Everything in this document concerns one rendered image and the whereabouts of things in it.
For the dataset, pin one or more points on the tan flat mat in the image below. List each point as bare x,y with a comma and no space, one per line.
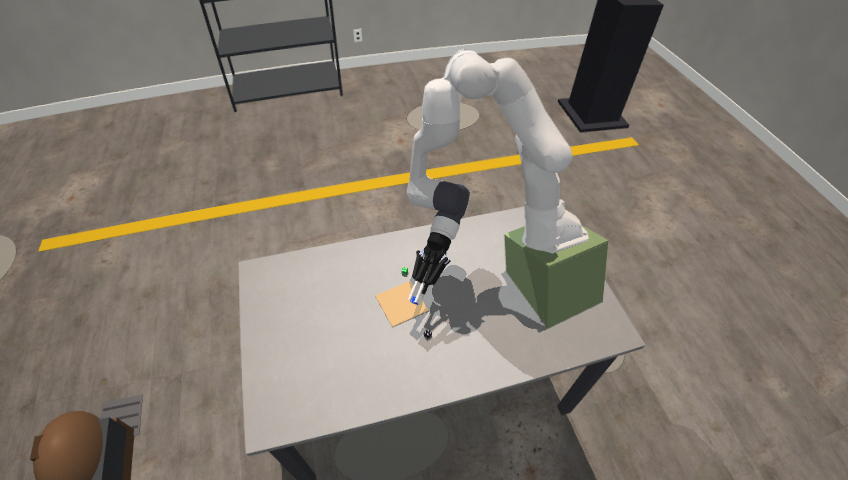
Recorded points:
396,305

